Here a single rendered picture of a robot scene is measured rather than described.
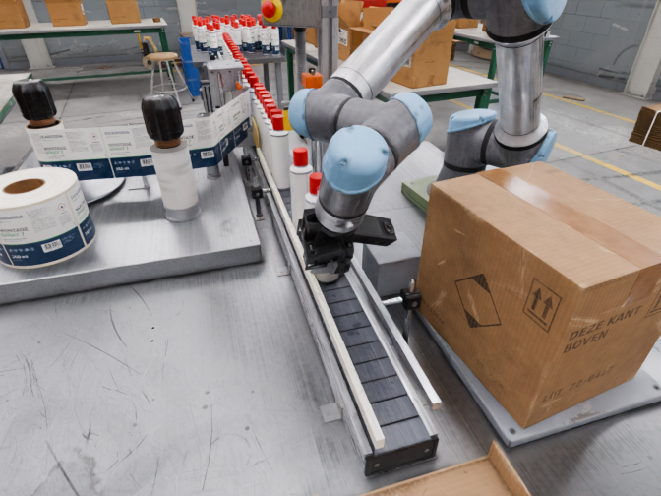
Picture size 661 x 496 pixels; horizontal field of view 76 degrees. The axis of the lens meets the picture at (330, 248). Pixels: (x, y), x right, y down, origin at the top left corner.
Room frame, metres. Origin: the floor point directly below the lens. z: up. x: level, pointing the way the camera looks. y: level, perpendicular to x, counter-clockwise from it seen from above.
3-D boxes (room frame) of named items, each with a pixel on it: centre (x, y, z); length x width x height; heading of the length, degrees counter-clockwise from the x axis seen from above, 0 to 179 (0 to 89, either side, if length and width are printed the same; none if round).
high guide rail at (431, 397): (0.85, 0.02, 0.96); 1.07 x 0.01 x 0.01; 16
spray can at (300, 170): (0.88, 0.07, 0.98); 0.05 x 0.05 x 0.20
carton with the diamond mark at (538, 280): (0.55, -0.33, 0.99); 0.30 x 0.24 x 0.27; 23
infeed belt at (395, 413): (1.12, 0.13, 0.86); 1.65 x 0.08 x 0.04; 16
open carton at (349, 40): (3.68, -0.19, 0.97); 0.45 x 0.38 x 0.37; 115
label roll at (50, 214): (0.83, 0.65, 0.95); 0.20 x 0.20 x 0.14
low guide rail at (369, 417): (0.83, 0.09, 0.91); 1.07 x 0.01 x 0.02; 16
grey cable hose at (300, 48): (1.30, 0.08, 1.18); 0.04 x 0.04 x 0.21
